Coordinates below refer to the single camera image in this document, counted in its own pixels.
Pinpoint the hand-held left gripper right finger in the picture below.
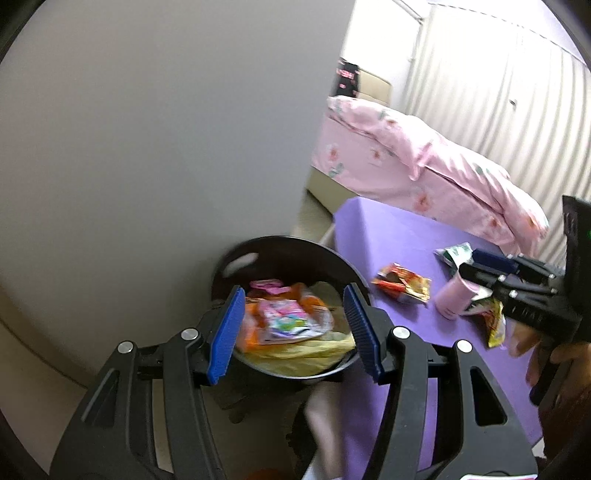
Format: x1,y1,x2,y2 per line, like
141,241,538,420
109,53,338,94
342,282,539,480

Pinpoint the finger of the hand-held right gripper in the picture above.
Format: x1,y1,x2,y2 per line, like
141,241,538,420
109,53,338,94
472,248,563,280
458,262,560,302

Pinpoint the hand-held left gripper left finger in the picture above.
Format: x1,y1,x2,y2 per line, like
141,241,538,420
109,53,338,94
48,285,246,480

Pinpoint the orange snack wrapper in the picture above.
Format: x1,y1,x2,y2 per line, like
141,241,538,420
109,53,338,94
235,282,328,352

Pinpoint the green white snack packet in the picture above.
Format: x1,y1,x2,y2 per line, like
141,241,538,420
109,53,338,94
434,242,497,317

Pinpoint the yellow crinkled snack wrapper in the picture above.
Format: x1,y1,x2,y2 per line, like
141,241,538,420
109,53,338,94
482,300,508,349

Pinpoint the pink clear plastic packet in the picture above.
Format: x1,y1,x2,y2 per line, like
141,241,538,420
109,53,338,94
256,298,335,344

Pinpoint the red yellow snack wrapper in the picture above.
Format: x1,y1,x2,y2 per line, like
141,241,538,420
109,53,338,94
372,263,432,305

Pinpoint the yellow plastic bag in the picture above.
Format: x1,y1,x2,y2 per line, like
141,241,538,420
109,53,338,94
240,281,358,374

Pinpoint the black trash bin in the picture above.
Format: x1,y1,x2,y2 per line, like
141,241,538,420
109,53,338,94
211,235,372,381

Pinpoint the person's right hand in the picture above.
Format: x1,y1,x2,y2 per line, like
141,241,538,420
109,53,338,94
508,322,591,444

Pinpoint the pink cylindrical cup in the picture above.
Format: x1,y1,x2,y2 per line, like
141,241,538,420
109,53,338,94
435,272,481,320

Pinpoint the purple tablecloth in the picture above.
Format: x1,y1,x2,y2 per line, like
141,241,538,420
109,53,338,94
332,198,548,478

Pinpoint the white table leg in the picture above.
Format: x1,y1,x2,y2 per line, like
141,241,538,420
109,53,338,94
305,383,343,468

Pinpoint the pink floral duvet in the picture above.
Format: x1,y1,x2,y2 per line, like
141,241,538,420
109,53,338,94
327,95,550,252

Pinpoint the bed with pink sheet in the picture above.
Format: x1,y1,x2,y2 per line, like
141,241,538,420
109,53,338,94
309,115,462,222

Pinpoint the white curtain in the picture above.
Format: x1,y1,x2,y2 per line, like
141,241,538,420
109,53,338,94
402,0,591,268

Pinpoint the beige headboard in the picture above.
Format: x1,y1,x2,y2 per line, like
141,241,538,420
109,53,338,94
355,71,393,104

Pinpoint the black pillow pink print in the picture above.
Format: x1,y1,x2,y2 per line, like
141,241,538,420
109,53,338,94
333,58,361,99

